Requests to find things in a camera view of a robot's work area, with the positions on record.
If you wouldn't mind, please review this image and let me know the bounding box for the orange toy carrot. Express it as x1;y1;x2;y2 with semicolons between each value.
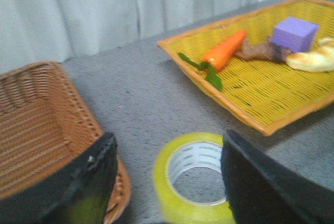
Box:
178;30;247;90

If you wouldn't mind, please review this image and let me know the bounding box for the brown wicker basket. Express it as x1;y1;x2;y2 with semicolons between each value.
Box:
1;62;131;223

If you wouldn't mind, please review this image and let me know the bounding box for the brown toy meat piece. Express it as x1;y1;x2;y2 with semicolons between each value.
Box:
234;36;293;63

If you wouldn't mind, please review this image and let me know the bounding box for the purple foam cube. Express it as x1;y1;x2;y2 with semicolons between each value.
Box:
271;17;319;53

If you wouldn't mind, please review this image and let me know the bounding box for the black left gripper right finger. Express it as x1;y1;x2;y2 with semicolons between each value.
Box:
221;130;333;223

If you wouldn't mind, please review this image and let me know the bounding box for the toy croissant bread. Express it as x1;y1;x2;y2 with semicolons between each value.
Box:
285;38;333;73

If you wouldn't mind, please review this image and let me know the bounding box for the yellow-green tape roll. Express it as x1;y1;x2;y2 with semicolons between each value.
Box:
152;132;235;223

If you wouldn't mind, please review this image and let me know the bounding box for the yellow woven basket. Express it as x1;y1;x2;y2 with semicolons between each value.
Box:
158;0;333;136

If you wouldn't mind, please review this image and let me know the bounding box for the white pleated curtain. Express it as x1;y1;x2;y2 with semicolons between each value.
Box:
1;0;265;73

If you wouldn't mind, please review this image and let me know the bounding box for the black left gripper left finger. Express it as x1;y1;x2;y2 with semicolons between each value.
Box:
1;132;117;223

